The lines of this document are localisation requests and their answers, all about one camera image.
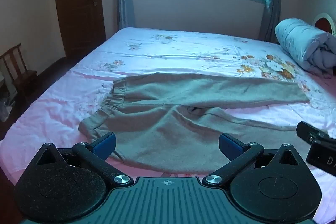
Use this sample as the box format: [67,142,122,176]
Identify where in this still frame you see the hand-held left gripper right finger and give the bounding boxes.
[202,133,308,186]

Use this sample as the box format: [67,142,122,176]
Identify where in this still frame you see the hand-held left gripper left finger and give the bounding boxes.
[34,132,134,186]

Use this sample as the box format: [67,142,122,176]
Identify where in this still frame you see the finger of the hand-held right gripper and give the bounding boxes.
[296,121,330,145]

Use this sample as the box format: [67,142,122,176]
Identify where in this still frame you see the grey pants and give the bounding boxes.
[78,72,310,174]

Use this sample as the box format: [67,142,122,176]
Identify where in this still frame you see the rolled grey quilt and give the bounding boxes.
[275,18,336,75]

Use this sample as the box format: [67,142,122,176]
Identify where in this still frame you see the bed with pink floral sheet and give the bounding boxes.
[0,27,336,224]

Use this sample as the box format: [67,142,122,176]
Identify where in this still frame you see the clear plastic bag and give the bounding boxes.
[0,98,13,123]

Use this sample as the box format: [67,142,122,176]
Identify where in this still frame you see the dark wooden headboard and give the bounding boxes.
[312,13,336,38]

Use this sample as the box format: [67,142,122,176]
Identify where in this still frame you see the wooden chair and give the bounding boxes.
[0,43,38,106]

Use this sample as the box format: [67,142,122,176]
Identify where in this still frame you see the dark wooden door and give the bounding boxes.
[54,0,107,58]

